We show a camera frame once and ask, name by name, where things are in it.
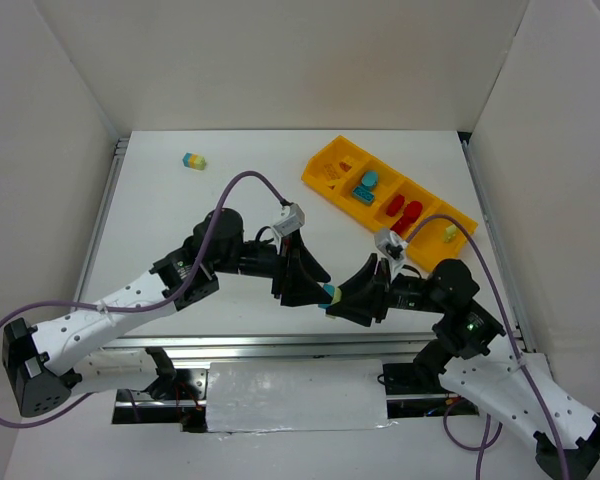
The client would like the small blue lego brick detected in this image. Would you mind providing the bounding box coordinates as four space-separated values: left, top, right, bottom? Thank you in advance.
318 284 336 310

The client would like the red flower lego brick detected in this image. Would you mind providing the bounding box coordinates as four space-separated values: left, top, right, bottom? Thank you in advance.
391 201 423 235

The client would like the blue rectangular lego brick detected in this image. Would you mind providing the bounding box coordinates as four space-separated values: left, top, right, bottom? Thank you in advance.
351 185 375 206

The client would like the red rectangular lego brick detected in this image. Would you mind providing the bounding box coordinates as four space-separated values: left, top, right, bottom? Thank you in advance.
385 195 405 217

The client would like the blue frog lego brick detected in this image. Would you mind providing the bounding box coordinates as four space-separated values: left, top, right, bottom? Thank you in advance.
361 170 379 191

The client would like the lime blue orange lego stack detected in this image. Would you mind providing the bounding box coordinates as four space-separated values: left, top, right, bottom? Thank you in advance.
182 153 207 170

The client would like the lime green lego brick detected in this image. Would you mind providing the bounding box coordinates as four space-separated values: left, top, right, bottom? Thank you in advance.
331 287 342 305

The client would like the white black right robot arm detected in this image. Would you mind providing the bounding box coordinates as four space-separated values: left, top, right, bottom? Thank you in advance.
327 254 600 479

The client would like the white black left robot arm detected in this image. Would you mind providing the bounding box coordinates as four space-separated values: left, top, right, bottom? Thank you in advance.
2 205 331 418

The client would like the yellow sorting tray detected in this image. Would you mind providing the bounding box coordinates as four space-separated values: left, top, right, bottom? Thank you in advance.
301 135 479 274

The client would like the white foil cover panel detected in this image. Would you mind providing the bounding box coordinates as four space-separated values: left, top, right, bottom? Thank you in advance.
206 359 390 433

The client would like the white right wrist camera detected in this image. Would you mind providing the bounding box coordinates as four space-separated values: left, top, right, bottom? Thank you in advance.
374 228 408 279

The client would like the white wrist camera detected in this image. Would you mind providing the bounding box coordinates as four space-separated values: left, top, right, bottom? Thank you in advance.
270 203 305 246
374 228 408 279

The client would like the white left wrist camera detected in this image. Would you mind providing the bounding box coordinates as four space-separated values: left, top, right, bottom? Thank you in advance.
270 203 305 246

